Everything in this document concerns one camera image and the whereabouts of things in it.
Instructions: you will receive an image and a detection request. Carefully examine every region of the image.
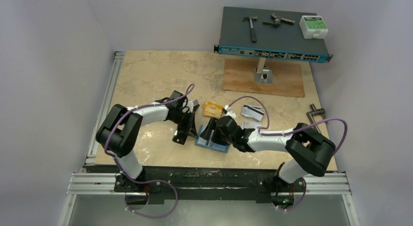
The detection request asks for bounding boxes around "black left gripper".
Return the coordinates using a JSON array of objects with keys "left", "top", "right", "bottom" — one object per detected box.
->
[{"left": 170, "top": 110, "right": 198, "bottom": 138}]

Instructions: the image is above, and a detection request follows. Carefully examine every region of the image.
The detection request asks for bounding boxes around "blue leather card holder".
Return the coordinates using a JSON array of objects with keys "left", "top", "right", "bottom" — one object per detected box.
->
[{"left": 194, "top": 125, "right": 229, "bottom": 153}]

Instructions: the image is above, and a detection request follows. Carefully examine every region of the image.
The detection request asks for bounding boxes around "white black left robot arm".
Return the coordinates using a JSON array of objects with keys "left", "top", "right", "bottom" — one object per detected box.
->
[{"left": 95, "top": 91, "right": 200, "bottom": 191}]

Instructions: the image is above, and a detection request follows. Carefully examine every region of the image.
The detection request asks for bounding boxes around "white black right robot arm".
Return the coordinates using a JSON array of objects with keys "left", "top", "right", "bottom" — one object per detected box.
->
[{"left": 199, "top": 116, "right": 336, "bottom": 190}]

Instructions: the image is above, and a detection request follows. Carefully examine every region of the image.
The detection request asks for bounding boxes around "orange credit card stack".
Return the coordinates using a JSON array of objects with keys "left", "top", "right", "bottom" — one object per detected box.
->
[{"left": 203, "top": 100, "right": 224, "bottom": 118}]

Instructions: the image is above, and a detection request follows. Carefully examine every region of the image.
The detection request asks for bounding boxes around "plywood board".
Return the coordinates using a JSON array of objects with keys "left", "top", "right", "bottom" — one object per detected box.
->
[{"left": 223, "top": 58, "right": 305, "bottom": 97}]

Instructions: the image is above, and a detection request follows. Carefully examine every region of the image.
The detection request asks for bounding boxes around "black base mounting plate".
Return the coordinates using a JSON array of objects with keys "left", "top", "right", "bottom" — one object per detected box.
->
[{"left": 85, "top": 165, "right": 306, "bottom": 206}]

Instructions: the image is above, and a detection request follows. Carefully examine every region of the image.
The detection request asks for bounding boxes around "small grey hammer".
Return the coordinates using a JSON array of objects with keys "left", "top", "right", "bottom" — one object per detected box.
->
[{"left": 243, "top": 16, "right": 258, "bottom": 43}]

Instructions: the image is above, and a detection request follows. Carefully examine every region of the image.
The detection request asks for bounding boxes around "dark metal clamp tool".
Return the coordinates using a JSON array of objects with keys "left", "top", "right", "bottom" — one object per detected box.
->
[{"left": 262, "top": 13, "right": 295, "bottom": 27}]

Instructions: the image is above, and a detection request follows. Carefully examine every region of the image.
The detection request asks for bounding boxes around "white green electrical box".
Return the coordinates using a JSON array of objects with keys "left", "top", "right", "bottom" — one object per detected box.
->
[{"left": 299, "top": 15, "right": 328, "bottom": 39}]

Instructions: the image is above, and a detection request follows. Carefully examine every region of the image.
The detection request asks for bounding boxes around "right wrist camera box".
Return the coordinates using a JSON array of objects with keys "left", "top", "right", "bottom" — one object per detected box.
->
[{"left": 223, "top": 105, "right": 237, "bottom": 119}]

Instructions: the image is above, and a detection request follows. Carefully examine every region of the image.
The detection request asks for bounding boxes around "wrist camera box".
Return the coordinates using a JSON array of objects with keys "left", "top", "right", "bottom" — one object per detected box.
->
[
  {"left": 223, "top": 105, "right": 237, "bottom": 119},
  {"left": 188, "top": 99, "right": 200, "bottom": 113}
]

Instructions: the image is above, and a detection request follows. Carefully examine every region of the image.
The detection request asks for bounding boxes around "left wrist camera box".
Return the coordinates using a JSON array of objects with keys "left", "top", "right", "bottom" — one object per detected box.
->
[{"left": 188, "top": 99, "right": 200, "bottom": 113}]

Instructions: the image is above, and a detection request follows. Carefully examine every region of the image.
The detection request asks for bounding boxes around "metal stand post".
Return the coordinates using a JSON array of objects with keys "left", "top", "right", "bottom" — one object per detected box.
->
[{"left": 254, "top": 57, "right": 273, "bottom": 84}]

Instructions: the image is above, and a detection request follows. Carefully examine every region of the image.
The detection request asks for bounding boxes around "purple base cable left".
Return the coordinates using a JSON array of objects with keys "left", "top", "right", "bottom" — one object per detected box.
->
[{"left": 124, "top": 181, "right": 179, "bottom": 219}]

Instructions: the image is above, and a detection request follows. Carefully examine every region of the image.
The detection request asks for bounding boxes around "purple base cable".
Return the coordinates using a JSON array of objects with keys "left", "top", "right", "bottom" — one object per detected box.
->
[
  {"left": 124, "top": 181, "right": 179, "bottom": 219},
  {"left": 274, "top": 179, "right": 308, "bottom": 212}
]

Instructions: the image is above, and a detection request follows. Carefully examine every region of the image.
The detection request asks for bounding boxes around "grey metal crank handle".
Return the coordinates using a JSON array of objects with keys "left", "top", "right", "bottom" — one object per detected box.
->
[{"left": 306, "top": 103, "right": 326, "bottom": 124}]

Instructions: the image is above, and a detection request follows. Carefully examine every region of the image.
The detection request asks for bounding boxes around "blue network switch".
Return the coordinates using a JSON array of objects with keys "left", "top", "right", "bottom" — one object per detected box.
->
[{"left": 214, "top": 6, "right": 333, "bottom": 63}]

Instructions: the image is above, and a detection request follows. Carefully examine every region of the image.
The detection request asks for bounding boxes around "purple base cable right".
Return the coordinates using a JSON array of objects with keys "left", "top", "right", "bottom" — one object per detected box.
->
[{"left": 274, "top": 179, "right": 308, "bottom": 212}]

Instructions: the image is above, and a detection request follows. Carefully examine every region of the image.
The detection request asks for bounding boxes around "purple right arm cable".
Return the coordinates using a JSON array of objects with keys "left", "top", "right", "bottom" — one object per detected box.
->
[{"left": 225, "top": 95, "right": 348, "bottom": 157}]

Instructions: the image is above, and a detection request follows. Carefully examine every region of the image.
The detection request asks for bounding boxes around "aluminium frame rail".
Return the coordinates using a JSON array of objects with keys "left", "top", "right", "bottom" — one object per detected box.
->
[{"left": 66, "top": 51, "right": 352, "bottom": 196}]

